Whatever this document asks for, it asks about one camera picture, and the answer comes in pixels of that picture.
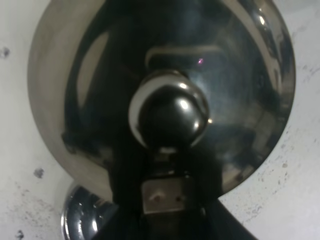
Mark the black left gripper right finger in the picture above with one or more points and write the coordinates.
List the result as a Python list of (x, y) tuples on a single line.
[(210, 220)]

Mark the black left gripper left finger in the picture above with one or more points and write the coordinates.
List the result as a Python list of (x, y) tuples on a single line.
[(127, 171)]

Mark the stainless steel teapot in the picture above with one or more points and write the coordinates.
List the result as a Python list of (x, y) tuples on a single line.
[(172, 75)]

